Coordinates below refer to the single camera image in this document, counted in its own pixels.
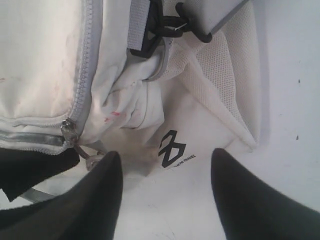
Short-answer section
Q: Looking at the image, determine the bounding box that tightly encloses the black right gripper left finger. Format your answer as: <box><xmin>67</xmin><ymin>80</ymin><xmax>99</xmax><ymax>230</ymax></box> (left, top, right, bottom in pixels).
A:
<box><xmin>0</xmin><ymin>151</ymin><xmax>123</xmax><ymax>240</ymax></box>

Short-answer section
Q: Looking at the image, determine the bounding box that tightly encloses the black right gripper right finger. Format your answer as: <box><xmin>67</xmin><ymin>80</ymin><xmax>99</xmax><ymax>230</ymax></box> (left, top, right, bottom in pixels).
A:
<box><xmin>211</xmin><ymin>148</ymin><xmax>320</xmax><ymax>240</ymax></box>

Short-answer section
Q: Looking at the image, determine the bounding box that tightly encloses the white fabric backpack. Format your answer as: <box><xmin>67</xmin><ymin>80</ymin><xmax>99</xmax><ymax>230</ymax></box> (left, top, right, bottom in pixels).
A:
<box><xmin>0</xmin><ymin>0</ymin><xmax>262</xmax><ymax>202</ymax></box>

